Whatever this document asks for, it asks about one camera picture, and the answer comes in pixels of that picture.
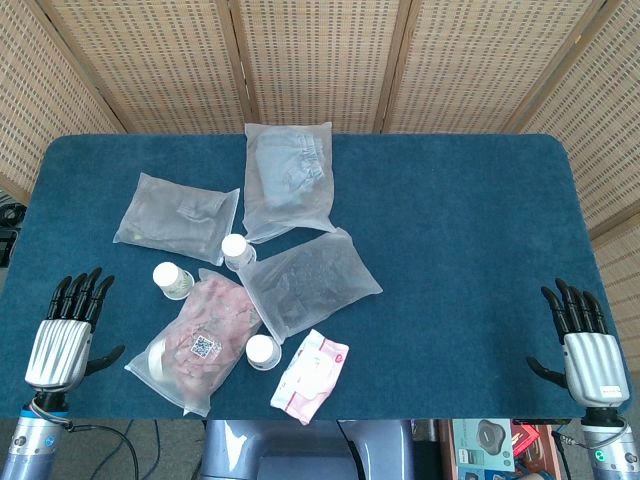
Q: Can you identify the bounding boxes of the white paper cup light-blue flowers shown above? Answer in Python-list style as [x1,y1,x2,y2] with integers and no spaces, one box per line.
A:
[220,233,258,272]

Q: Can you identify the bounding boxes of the frosted bag with grey garment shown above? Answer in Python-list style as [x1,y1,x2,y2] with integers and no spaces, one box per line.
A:
[112,172,241,267]

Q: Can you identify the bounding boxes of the white paper cup navy flower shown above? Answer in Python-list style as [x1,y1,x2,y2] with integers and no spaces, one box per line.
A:
[244,333,283,372]

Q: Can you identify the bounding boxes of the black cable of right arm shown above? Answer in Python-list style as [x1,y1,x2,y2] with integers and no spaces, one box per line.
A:
[548,424,584,480]

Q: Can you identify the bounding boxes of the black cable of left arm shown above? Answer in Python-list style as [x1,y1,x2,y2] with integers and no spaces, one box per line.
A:
[64,420,162,480]

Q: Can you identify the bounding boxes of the frosted bag with dark garment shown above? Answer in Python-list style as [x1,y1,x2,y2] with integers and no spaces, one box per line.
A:
[238,227,384,346]

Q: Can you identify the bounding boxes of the blue carpet table mat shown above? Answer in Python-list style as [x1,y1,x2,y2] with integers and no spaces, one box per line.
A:
[0,133,632,422]

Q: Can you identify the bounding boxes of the pink wet wipes pack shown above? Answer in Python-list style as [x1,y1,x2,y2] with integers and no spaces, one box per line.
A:
[269,328,350,426]

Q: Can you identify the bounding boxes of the white paper cup green leaves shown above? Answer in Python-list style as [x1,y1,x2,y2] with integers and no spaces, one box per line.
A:
[152,262,195,301]

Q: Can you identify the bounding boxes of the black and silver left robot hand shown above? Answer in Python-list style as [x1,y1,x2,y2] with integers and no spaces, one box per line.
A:
[24,267,126,392]

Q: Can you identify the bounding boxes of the teal product box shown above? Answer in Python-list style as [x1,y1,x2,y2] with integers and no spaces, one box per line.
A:
[449,418,517,480]

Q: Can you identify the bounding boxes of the frosted bag with light-blue garment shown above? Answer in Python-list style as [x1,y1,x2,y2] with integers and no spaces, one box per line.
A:
[242,121,339,245]

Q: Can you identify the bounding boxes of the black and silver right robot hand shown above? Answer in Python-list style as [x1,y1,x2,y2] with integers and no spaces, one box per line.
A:
[525,278,632,407]

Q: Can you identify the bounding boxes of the frosted bag pink garment QR label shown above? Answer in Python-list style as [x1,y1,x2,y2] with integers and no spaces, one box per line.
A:
[123,268,265,419]

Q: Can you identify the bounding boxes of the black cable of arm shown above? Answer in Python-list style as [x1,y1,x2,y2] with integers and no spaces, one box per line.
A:
[64,420,162,480]
[548,424,584,480]

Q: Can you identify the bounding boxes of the black equipment beside table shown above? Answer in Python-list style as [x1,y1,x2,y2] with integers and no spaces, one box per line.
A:
[0,189,27,267]

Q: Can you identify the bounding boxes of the red product box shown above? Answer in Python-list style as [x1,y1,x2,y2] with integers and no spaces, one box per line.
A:
[512,422,557,464]

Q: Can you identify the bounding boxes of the grey-blue robot torso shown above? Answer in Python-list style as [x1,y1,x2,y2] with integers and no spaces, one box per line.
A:
[199,418,416,480]

